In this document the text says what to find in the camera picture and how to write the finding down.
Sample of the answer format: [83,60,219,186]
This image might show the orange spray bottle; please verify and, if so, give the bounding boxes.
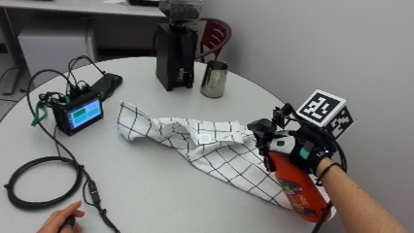
[264,150,334,224]

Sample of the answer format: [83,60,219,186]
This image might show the white checkered cloth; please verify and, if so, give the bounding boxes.
[116,100,305,210]

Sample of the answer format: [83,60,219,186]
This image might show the white marker cube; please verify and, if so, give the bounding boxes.
[297,88,356,139]

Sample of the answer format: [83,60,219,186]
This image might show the black wristband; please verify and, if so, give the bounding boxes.
[316,161,345,186]

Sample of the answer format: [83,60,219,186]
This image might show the steel milk pitcher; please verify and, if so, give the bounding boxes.
[200,59,231,99]

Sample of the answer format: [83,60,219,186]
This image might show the small black screen device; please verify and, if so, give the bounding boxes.
[51,92,105,137]

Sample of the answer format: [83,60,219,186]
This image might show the red chair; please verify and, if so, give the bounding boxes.
[193,17,233,64]

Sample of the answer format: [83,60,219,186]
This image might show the black coffee grinder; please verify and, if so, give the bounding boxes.
[153,0,208,92]

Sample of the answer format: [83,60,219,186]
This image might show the black power bank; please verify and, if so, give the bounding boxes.
[85,72,124,99]

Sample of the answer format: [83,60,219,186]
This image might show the white cabinet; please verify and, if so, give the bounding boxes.
[18,26,99,89]

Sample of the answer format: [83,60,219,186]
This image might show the grey desk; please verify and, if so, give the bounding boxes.
[0,0,171,96]

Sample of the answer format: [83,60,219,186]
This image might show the coiled black cable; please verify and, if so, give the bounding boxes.
[3,54,123,233]

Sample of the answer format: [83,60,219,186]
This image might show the black glove cable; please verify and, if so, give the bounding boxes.
[309,127,349,233]

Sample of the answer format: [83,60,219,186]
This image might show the green strap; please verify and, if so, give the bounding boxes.
[29,91,71,128]

